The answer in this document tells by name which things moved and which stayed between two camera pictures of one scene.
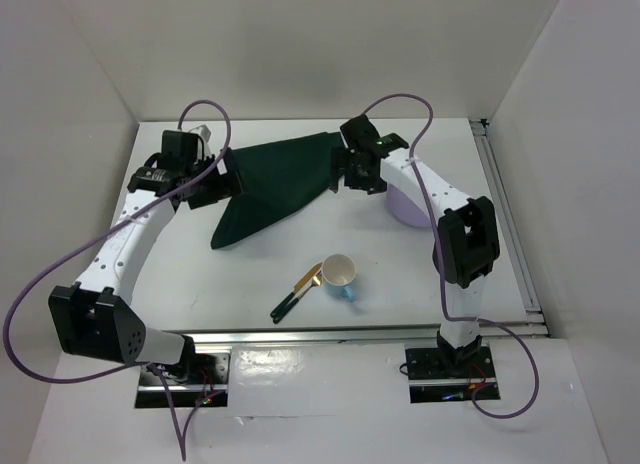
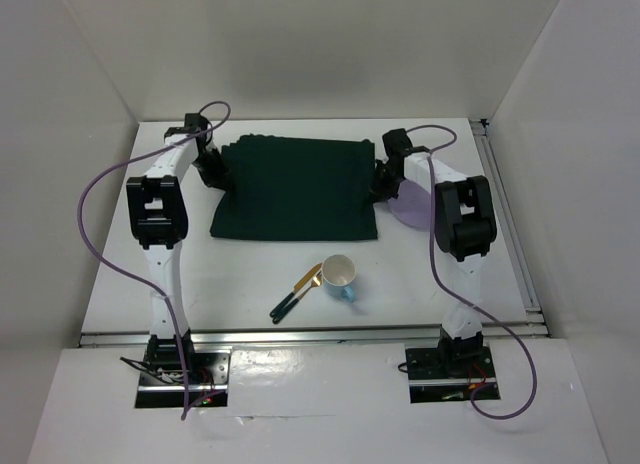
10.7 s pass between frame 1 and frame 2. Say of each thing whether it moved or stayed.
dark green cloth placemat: moved
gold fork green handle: stayed
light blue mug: stayed
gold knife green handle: stayed
